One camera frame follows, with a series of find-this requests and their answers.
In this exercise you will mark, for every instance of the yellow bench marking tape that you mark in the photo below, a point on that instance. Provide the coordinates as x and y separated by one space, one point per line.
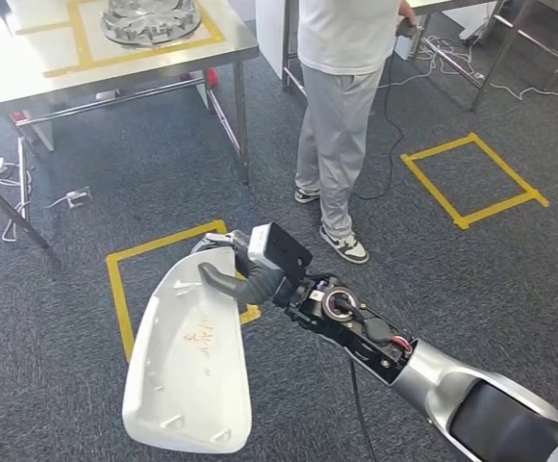
79 38

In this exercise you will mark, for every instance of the yellow floor tape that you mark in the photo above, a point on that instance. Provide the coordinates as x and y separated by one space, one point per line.
116 300
430 189

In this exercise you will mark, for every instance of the white floor box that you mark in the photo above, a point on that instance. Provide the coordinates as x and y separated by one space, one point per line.
476 22

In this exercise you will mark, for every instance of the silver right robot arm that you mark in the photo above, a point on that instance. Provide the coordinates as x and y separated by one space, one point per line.
447 389

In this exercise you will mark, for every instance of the person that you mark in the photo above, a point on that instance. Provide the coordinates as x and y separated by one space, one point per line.
341 38
106 95

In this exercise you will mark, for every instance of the black handheld controller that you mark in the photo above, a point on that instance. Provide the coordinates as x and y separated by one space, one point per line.
406 28

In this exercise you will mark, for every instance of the white plastic shell part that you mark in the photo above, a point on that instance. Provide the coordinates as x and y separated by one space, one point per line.
187 382

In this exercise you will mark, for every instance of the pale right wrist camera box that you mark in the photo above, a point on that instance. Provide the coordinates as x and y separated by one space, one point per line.
284 252

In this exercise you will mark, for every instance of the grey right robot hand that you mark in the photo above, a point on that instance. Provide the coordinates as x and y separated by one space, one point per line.
219 280

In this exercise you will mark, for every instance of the steel workbench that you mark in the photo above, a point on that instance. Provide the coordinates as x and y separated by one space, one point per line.
19 70

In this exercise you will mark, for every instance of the grey wheel cover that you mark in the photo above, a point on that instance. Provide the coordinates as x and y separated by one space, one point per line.
149 25

